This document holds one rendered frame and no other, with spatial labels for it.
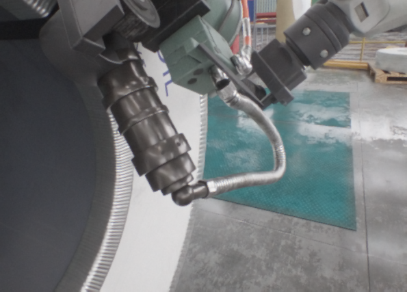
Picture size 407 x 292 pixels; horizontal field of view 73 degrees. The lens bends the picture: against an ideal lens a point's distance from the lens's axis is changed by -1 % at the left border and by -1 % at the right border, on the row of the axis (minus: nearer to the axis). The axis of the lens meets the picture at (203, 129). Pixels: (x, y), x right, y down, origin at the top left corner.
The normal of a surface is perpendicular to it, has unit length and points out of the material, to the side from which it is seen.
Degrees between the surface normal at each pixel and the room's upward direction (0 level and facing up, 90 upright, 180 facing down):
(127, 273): 90
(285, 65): 65
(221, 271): 0
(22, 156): 71
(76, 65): 118
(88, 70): 130
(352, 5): 109
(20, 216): 46
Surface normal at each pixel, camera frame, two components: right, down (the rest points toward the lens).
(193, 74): 0.36, 0.88
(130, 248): 0.90, 0.12
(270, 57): -0.48, -0.10
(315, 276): -0.04, -0.93
